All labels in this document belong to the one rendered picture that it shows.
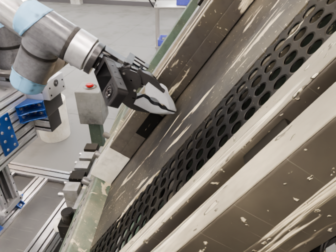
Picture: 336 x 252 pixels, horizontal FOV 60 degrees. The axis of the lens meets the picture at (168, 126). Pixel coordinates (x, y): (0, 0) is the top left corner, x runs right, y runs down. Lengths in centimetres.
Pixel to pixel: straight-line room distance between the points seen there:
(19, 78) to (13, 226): 129
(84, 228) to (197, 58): 52
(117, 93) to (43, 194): 152
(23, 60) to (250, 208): 57
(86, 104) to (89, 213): 72
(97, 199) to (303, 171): 76
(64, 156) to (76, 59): 203
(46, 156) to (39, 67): 203
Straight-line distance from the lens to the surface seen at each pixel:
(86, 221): 84
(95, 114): 147
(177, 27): 131
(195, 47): 69
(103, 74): 59
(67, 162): 254
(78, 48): 61
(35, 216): 189
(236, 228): 20
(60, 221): 106
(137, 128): 79
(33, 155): 273
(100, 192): 91
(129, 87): 62
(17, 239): 181
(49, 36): 62
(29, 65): 67
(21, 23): 64
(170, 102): 63
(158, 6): 427
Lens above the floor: 152
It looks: 32 degrees down
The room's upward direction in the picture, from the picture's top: straight up
